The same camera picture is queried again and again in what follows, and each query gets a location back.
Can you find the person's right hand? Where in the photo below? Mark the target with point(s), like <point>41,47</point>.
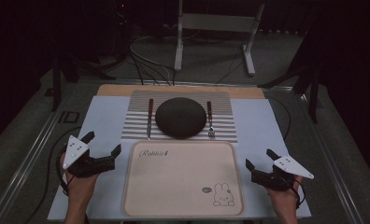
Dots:
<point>285,199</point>

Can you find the grey striped placemat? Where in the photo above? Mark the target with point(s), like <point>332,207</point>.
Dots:
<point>136,124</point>

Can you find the person's left hand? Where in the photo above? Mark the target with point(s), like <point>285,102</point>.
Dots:
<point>80,188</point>

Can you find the black stand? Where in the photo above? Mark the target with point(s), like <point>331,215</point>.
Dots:
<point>312,93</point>
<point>57,81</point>

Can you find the light blue table cloth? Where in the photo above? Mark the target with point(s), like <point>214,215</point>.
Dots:
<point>105,118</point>

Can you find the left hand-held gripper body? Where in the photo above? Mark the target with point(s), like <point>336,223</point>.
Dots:
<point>75,151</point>

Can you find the dark round plate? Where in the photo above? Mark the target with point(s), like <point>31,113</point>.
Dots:
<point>180,118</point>

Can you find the metal floor rail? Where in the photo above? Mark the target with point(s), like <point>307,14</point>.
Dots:
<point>332,161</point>
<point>27,168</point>

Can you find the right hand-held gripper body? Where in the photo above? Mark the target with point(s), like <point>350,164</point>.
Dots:
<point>290,166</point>

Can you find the grey metal stand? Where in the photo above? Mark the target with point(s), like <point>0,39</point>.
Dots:
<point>216,22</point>

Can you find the wooden table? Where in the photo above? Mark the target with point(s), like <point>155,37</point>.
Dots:
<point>114,90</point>

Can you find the beige tray with rabbit print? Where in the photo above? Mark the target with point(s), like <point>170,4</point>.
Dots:
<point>180,180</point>

